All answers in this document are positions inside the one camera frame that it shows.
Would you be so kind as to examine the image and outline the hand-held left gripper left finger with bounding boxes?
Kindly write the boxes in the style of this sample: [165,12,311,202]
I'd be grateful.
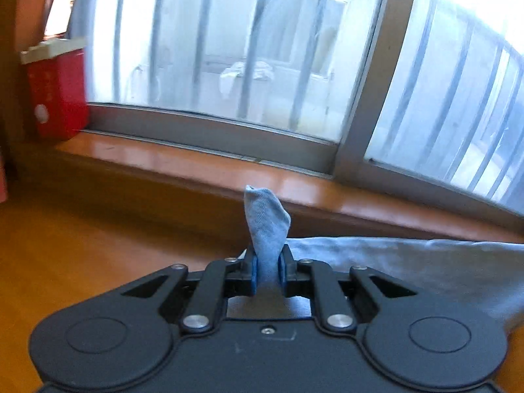
[121,247,258,333]

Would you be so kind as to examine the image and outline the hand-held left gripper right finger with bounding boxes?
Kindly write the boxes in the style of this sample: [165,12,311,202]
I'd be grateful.
[278,245,418,332]

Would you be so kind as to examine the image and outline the light blue jeans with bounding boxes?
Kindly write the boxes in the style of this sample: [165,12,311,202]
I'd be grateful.
[227,185,524,332]

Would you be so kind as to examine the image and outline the wooden window sill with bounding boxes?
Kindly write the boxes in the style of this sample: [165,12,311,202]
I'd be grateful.
[53,129,524,243]

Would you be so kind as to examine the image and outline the white cloth outside window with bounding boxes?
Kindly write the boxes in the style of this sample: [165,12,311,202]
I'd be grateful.
[219,61,275,100]

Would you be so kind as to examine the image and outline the aluminium sliding window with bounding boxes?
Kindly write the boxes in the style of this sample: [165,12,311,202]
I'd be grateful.
[67,0,524,222]

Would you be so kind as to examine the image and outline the window security bars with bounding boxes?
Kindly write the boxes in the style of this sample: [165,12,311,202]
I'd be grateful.
[110,0,524,201]

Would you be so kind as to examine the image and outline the pinkish red box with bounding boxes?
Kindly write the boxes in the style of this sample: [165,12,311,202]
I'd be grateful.
[0,147,9,204]

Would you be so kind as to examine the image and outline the pale printed card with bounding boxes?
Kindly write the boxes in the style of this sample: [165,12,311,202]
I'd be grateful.
[44,0,83,37]

